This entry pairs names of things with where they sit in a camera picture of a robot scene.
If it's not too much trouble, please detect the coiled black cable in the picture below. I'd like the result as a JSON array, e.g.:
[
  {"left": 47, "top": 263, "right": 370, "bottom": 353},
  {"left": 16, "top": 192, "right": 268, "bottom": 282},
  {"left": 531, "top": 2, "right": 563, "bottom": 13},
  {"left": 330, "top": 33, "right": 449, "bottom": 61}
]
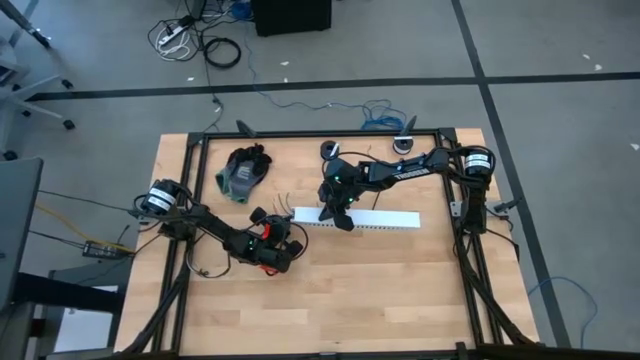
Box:
[{"left": 203, "top": 36, "right": 243, "bottom": 70}]

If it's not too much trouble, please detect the thin blue cable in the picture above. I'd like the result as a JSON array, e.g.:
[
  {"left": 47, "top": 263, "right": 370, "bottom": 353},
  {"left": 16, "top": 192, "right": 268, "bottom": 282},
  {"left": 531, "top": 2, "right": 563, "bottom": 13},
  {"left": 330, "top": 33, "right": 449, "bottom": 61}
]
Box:
[{"left": 527, "top": 275, "right": 599, "bottom": 349}]

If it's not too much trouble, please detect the grey desk panel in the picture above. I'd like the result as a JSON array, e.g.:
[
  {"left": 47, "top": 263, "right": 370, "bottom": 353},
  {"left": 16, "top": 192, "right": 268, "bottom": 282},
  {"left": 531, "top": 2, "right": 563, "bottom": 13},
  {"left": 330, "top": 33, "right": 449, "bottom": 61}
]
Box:
[{"left": 0, "top": 157, "right": 45, "bottom": 312}]

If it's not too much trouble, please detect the black aluminium table frame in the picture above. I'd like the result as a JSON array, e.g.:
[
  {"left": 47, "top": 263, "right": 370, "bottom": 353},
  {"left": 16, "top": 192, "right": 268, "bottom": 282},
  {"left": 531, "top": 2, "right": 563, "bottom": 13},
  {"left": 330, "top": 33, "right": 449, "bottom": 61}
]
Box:
[{"left": 117, "top": 127, "right": 546, "bottom": 360}]

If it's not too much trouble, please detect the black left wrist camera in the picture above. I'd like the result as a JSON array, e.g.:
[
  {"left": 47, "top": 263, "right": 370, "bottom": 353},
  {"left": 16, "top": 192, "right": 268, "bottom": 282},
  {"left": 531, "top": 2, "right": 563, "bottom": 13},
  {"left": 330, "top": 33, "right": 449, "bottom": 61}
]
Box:
[{"left": 238, "top": 238, "right": 295, "bottom": 274}]

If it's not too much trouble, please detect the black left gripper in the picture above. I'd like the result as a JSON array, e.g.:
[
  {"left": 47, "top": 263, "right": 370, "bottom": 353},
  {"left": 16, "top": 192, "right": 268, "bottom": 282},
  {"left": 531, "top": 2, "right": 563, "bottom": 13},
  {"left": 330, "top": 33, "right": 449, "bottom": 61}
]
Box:
[{"left": 248, "top": 205, "right": 305, "bottom": 259}]

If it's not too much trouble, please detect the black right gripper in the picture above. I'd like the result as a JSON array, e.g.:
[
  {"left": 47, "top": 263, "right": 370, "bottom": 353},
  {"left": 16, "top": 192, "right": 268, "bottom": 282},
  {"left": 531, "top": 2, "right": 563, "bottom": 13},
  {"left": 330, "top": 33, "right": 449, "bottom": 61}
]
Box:
[{"left": 317, "top": 182, "right": 360, "bottom": 232}]

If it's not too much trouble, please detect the yellow cable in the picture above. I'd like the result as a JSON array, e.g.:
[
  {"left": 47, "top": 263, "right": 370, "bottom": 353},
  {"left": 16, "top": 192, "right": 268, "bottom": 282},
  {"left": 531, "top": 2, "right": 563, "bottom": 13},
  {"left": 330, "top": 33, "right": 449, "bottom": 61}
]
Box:
[{"left": 33, "top": 201, "right": 137, "bottom": 254}]

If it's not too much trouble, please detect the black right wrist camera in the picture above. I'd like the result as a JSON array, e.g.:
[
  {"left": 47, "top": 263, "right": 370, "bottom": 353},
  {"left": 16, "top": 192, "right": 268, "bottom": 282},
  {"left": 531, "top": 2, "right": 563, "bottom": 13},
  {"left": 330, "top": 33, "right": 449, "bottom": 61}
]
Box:
[{"left": 324, "top": 157, "right": 372, "bottom": 194}]

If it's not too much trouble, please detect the black cabinet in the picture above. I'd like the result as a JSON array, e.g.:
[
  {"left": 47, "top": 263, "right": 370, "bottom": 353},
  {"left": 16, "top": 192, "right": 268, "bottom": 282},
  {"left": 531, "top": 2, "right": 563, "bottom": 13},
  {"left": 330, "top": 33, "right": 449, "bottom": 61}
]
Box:
[{"left": 250, "top": 0, "right": 333, "bottom": 38}]

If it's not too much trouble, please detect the black camera cable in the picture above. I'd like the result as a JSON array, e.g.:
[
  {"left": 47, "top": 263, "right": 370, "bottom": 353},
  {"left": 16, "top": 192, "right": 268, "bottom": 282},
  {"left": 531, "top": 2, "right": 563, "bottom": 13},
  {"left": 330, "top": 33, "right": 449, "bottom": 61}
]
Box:
[
  {"left": 332, "top": 151, "right": 381, "bottom": 164},
  {"left": 289, "top": 221, "right": 310, "bottom": 259}
]

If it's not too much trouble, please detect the black right camera cable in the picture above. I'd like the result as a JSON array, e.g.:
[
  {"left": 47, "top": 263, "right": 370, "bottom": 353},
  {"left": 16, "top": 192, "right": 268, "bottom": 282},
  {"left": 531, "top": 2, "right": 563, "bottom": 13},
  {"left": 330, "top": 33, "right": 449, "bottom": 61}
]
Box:
[{"left": 332, "top": 151, "right": 381, "bottom": 164}]

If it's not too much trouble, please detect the blue ethernet cable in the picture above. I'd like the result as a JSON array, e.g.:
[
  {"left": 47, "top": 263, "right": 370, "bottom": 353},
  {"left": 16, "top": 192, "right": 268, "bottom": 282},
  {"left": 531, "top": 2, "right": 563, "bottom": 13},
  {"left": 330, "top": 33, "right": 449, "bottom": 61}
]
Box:
[{"left": 360, "top": 98, "right": 408, "bottom": 132}]

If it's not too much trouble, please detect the white cable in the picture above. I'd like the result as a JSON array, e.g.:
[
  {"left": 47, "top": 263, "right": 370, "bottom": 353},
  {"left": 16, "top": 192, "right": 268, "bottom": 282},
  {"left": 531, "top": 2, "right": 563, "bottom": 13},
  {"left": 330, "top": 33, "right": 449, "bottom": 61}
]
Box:
[{"left": 157, "top": 34, "right": 194, "bottom": 63}]

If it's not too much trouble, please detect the white power strip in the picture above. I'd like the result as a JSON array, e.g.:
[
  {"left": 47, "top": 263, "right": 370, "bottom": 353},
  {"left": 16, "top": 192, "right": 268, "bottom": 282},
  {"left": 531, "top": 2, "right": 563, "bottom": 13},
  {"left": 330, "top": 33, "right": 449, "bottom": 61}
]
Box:
[{"left": 156, "top": 21, "right": 188, "bottom": 49}]

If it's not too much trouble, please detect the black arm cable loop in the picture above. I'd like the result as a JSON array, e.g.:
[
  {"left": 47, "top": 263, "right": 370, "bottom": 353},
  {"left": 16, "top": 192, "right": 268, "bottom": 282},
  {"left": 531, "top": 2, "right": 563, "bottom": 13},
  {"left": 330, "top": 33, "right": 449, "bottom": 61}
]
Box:
[{"left": 185, "top": 234, "right": 235, "bottom": 280}]

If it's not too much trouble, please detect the grey office chair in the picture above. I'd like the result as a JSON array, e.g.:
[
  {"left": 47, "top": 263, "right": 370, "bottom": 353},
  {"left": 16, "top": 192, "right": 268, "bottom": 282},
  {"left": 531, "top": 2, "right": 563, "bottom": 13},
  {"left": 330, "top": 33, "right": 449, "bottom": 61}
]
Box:
[{"left": 0, "top": 0, "right": 77, "bottom": 162}]

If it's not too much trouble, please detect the white duct cover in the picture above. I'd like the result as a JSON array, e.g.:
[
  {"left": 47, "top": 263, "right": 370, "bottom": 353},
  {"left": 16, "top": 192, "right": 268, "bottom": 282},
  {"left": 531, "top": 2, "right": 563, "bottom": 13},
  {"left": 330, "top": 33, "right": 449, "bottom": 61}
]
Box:
[{"left": 291, "top": 206, "right": 422, "bottom": 229}]

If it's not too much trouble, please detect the black left camera cable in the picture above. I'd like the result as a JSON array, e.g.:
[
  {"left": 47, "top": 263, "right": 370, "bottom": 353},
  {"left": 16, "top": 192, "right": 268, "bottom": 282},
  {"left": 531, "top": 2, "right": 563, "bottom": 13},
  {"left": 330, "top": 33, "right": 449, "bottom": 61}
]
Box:
[{"left": 289, "top": 221, "right": 310, "bottom": 259}]

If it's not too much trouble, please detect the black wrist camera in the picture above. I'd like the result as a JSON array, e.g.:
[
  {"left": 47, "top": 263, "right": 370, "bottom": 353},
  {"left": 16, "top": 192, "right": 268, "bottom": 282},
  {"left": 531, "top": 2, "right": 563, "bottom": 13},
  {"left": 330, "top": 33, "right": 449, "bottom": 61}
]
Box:
[
  {"left": 324, "top": 157, "right": 372, "bottom": 194},
  {"left": 238, "top": 238, "right": 295, "bottom": 274}
]

